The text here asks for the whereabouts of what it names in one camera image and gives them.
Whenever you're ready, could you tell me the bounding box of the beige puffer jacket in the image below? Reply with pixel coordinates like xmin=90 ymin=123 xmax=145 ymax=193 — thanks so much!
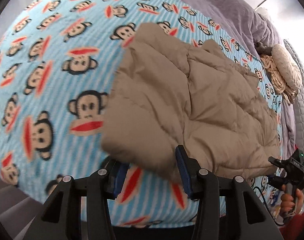
xmin=101 ymin=23 xmax=280 ymax=183

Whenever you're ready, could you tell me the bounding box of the right hand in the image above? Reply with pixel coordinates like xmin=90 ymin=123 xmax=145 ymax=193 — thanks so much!
xmin=280 ymin=189 xmax=304 ymax=218

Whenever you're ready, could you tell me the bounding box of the grey quilted headboard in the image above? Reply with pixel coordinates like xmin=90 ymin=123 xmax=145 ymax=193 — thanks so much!
xmin=284 ymin=40 xmax=304 ymax=152

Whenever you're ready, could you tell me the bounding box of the beige knit round cushion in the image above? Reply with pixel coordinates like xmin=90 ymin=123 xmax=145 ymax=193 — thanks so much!
xmin=271 ymin=44 xmax=302 ymax=90

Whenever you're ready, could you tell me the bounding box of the blue monkey print blanket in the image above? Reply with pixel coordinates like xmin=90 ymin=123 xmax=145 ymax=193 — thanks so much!
xmin=0 ymin=0 xmax=276 ymax=228

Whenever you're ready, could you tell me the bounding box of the lavender fleece blanket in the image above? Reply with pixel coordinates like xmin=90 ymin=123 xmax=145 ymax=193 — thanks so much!
xmin=171 ymin=0 xmax=296 ymax=160

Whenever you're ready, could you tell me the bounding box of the tan cable knit sweater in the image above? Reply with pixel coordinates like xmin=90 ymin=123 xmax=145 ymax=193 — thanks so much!
xmin=255 ymin=42 xmax=298 ymax=105

